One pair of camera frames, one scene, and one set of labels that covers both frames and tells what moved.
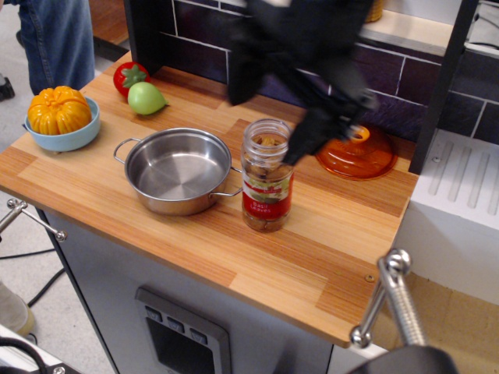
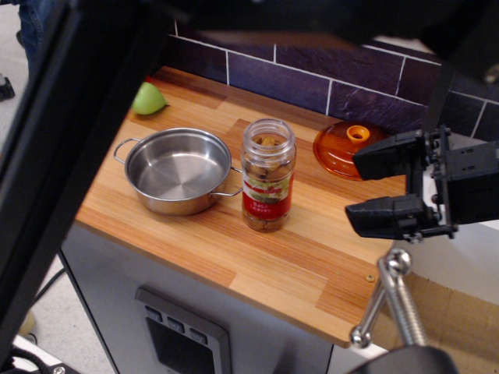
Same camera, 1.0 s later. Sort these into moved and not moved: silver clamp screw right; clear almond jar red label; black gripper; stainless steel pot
Moved: black gripper
Not moved: clear almond jar red label; stainless steel pot; silver clamp screw right
